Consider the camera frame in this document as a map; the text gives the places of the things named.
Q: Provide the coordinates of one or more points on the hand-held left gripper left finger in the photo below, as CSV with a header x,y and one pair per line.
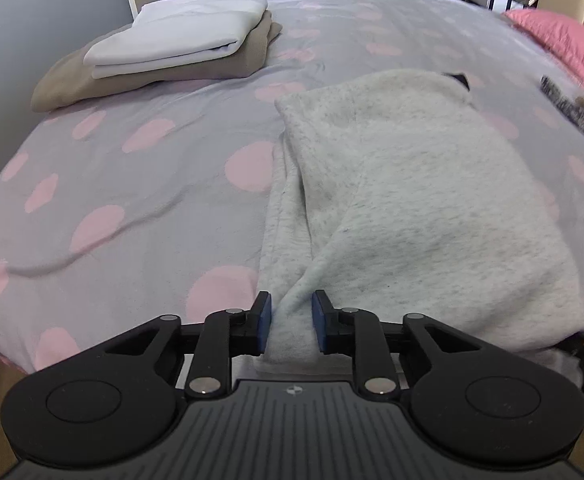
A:
x,y
267,323

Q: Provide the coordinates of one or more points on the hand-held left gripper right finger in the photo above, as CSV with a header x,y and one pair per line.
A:
x,y
318,323

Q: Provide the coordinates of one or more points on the light grey printed sweatshirt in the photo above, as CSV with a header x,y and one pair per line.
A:
x,y
422,185

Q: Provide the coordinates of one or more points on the beige folded cloth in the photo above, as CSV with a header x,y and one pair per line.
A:
x,y
221,65

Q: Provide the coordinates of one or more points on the pink pillow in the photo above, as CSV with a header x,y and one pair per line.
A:
x,y
567,40

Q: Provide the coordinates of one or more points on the white folded cloth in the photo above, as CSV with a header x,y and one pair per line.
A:
x,y
181,35

